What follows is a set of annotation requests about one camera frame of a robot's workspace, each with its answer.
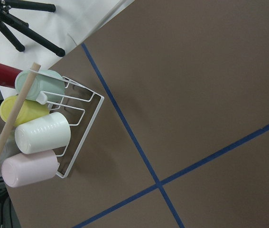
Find white cup in rack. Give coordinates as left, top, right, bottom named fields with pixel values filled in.
left=15, top=112, right=71, bottom=154

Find green cup in rack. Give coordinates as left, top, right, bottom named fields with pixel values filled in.
left=26, top=69, right=65, bottom=102

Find yellow cup in rack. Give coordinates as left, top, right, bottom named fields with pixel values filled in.
left=0, top=95, right=50, bottom=127

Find grey cup in rack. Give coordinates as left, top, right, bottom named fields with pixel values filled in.
left=0, top=131, right=20, bottom=169

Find pink cup in rack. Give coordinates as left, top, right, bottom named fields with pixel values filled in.
left=1, top=150, right=59, bottom=188

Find white wire cup rack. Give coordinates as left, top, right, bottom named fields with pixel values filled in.
left=0, top=62, right=105, bottom=185

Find black camera tripod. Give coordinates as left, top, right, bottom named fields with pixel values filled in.
left=0, top=0, right=65, bottom=57

